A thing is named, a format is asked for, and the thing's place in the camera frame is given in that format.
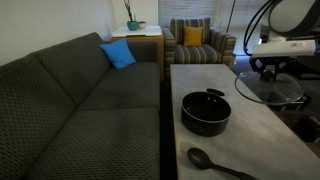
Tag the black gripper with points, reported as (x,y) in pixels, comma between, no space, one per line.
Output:
(275,61)

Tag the glass lid with black knob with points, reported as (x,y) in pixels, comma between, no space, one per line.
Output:
(256,90)

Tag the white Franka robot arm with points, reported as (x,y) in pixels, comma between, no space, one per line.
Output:
(293,16)

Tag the black cooking pot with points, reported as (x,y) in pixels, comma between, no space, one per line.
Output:
(205,115)

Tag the plant in teal pot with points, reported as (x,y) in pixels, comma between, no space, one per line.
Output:
(132,25)

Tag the white wrist mounting plate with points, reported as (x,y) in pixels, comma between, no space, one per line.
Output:
(283,48)

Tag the black floor case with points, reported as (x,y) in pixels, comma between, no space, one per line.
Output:
(300,101)
(308,130)

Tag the black bent floor lamp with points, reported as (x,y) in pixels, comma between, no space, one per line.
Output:
(231,8)

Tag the striped armchair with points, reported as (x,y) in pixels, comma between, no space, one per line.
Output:
(196,55)

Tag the yellow cushion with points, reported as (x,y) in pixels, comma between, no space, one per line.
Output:
(193,36)

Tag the white window blinds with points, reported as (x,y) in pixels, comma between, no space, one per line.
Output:
(186,8)

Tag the black plastic spoon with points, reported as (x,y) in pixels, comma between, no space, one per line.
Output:
(200,158)

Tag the wooden side table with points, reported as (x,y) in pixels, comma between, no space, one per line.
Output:
(140,41)

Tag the small white bowl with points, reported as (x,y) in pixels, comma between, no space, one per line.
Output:
(142,25)

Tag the white board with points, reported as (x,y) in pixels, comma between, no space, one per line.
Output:
(136,31)

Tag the blue cushion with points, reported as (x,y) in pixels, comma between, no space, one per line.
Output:
(118,53)

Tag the dark grey sofa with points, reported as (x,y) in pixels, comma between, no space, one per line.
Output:
(66,116)

